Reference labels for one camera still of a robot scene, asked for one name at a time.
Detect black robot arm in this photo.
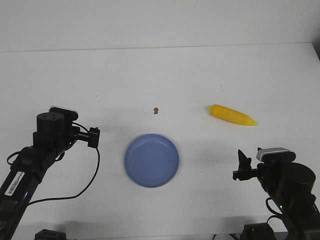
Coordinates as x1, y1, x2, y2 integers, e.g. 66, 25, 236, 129
0, 106, 100, 240
232, 147, 320, 240

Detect blue round plate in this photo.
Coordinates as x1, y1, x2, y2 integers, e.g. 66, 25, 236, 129
123, 133, 180, 188

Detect yellow corn cob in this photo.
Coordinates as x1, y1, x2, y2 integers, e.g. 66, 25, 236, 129
208, 104, 258, 126

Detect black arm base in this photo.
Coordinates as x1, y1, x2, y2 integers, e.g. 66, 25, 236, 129
34, 229, 67, 240
240, 222, 276, 240

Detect small brown table chip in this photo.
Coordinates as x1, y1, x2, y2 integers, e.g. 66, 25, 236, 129
153, 107, 159, 115

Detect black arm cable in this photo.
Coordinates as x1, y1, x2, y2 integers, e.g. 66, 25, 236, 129
264, 196, 286, 226
6, 122, 101, 207

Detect white object at table edge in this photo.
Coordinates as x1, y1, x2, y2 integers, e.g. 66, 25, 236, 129
211, 233, 240, 240

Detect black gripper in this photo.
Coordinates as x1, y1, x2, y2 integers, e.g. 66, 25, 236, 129
75, 127, 101, 148
232, 149, 260, 181

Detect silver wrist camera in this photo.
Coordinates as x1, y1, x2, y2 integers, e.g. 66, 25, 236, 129
48, 105, 79, 121
256, 147, 296, 164

